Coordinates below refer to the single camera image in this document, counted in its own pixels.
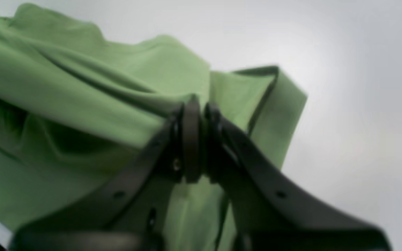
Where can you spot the sage green T-shirt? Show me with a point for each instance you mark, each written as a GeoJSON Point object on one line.
{"type": "Point", "coordinates": [75, 107]}

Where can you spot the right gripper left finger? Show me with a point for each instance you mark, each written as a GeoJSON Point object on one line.
{"type": "Point", "coordinates": [127, 213]}

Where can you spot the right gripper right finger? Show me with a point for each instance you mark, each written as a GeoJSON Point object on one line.
{"type": "Point", "coordinates": [271, 212]}

